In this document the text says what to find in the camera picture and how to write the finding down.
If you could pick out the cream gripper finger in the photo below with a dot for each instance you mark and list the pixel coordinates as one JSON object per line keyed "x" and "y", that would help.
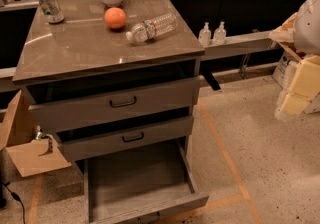
{"x": 292, "y": 104}
{"x": 306, "y": 81}

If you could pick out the clear plastic water bottle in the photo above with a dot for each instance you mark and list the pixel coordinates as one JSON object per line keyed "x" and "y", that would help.
{"x": 152, "y": 28}

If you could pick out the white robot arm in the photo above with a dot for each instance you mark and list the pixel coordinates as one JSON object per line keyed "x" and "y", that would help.
{"x": 307, "y": 28}

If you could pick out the right sanitizer pump bottle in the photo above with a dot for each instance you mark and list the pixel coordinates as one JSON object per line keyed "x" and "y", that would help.
{"x": 219, "y": 34}

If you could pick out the sanitizer pump bottle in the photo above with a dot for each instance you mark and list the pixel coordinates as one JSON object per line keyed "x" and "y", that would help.
{"x": 219, "y": 34}
{"x": 205, "y": 35}

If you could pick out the left sanitizer pump bottle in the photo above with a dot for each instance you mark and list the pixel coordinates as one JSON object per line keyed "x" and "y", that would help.
{"x": 205, "y": 35}

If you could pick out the middle grey drawer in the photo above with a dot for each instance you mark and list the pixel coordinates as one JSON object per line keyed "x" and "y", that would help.
{"x": 126, "y": 139}

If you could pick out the open bottom grey drawer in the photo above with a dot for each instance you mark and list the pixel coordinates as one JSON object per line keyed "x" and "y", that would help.
{"x": 140, "y": 186}

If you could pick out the grey drawer cabinet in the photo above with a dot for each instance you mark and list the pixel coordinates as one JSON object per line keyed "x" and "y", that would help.
{"x": 82, "y": 57}

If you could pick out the top grey drawer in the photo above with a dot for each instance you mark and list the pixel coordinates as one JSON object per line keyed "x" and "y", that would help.
{"x": 108, "y": 107}

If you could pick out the white corovan cardboard box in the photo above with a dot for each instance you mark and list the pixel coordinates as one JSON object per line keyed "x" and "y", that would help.
{"x": 284, "y": 74}

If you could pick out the orange fruit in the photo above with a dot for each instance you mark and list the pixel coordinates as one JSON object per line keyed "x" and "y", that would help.
{"x": 115, "y": 18}

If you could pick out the crushed soda can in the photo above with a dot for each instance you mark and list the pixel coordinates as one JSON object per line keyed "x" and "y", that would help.
{"x": 51, "y": 9}

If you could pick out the cardboard box on left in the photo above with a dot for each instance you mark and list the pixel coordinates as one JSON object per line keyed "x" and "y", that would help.
{"x": 31, "y": 156}

